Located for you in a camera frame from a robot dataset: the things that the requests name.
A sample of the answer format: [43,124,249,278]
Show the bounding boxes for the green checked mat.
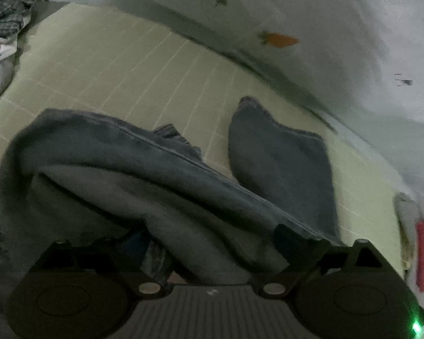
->
[0,2,412,279]

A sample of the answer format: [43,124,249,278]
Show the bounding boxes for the blue denim jeans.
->
[0,95,344,286]

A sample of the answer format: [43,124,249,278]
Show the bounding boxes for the grey plaid cloth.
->
[0,0,46,54]

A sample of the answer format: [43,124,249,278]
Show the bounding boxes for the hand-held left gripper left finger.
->
[31,231,172,298]

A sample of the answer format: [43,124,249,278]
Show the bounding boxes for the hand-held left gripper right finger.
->
[252,225,396,298]

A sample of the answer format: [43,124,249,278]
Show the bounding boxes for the white carrot print sheet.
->
[32,0,424,227]

